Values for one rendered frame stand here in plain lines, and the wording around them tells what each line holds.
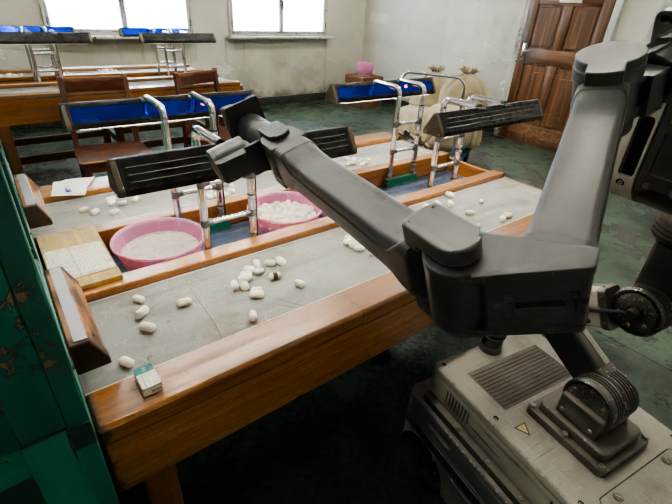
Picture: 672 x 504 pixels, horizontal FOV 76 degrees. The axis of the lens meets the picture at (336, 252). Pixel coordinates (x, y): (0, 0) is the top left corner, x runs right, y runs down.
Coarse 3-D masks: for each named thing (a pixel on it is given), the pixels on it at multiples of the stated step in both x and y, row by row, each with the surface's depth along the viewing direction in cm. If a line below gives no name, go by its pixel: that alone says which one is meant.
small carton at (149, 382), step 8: (144, 368) 81; (152, 368) 81; (136, 376) 79; (144, 376) 80; (152, 376) 80; (144, 384) 78; (152, 384) 78; (160, 384) 79; (144, 392) 77; (152, 392) 78
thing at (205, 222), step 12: (192, 132) 107; (204, 132) 102; (192, 144) 110; (252, 180) 124; (204, 192) 117; (252, 192) 126; (204, 204) 118; (252, 204) 128; (204, 216) 120; (228, 216) 125; (240, 216) 127; (252, 216) 130; (204, 228) 122; (252, 228) 132; (204, 240) 124
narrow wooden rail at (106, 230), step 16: (400, 160) 205; (416, 160) 206; (448, 160) 222; (368, 176) 191; (384, 176) 197; (192, 208) 147; (208, 208) 149; (240, 208) 157; (112, 224) 134; (128, 224) 135; (144, 224) 138; (160, 224) 141
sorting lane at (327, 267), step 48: (480, 192) 181; (528, 192) 184; (336, 240) 138; (144, 288) 110; (192, 288) 112; (240, 288) 113; (288, 288) 114; (336, 288) 115; (144, 336) 95; (192, 336) 96; (96, 384) 83
